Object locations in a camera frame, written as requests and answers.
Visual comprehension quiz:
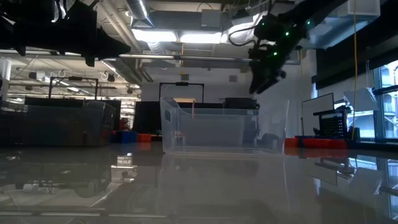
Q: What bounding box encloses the white column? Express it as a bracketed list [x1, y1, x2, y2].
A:
[0, 57, 13, 101]

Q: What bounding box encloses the ceiling light panel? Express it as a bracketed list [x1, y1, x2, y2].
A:
[132, 29, 178, 43]
[180, 32, 223, 45]

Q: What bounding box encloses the whiteboard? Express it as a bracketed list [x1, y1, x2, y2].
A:
[301, 92, 335, 136]

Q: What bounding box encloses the black station frame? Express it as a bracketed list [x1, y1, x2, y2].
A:
[48, 76, 99, 101]
[159, 82, 205, 104]

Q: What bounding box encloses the black box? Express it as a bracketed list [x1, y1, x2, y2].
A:
[223, 97, 259, 110]

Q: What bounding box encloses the black monitor panel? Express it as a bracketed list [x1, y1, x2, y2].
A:
[133, 101, 162, 134]

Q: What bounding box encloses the yellow cord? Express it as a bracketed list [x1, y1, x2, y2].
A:
[352, 0, 359, 141]

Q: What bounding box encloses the grey ceiling box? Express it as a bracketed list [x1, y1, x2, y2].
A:
[201, 8, 223, 29]

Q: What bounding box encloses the large white air duct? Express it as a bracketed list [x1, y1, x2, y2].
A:
[298, 0, 382, 50]

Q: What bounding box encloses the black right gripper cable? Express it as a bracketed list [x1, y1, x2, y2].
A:
[228, 26, 259, 48]

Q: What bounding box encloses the silver ventilation duct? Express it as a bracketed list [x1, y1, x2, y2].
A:
[125, 0, 155, 27]

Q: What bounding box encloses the clear plastic bin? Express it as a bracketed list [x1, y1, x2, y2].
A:
[160, 96, 290, 156]

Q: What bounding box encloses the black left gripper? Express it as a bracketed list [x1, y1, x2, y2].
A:
[55, 0, 132, 68]

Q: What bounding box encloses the black perforated crate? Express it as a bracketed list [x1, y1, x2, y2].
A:
[313, 108, 349, 139]

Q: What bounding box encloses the smoky grey plastic bin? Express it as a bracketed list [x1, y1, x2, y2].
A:
[0, 101, 118, 147]

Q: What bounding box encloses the long horizontal ceiling pipe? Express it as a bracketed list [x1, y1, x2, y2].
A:
[0, 49, 250, 62]

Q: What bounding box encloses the black aluminium table frame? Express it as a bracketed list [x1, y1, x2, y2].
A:
[347, 139, 398, 154]

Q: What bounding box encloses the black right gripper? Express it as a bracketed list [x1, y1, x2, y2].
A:
[248, 14, 308, 95]

